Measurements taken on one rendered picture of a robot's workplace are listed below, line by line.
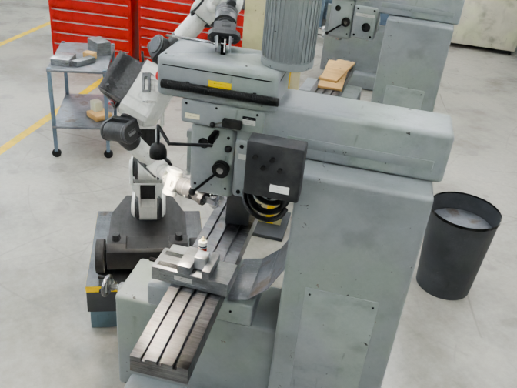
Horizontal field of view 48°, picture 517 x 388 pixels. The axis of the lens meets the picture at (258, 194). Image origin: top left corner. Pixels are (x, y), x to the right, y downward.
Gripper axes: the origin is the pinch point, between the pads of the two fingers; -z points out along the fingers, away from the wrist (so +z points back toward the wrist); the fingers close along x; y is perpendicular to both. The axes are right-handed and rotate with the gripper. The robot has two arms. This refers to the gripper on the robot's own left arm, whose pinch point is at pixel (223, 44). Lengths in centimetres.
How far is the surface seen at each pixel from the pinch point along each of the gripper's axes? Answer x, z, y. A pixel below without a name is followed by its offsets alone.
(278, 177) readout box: -23, -53, -6
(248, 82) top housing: -10.4, -17.9, 0.5
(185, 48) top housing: 14.3, -0.2, -4.0
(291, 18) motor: -23.3, -5.2, 21.0
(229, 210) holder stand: -7, -20, -97
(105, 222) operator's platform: 73, 8, -181
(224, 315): -9, -76, -92
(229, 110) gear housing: -4.3, -22.1, -11.5
